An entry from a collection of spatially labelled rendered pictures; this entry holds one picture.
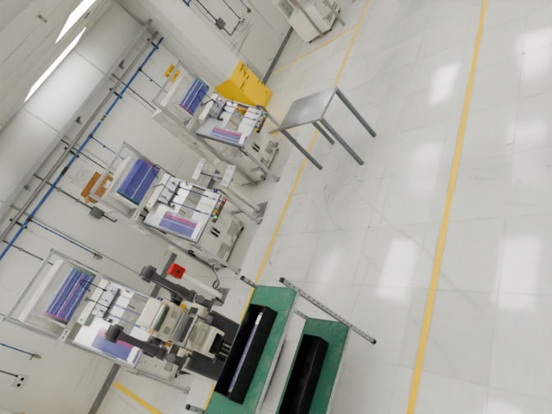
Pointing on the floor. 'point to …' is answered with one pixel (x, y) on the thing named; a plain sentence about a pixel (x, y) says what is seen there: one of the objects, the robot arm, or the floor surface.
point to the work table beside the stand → (312, 108)
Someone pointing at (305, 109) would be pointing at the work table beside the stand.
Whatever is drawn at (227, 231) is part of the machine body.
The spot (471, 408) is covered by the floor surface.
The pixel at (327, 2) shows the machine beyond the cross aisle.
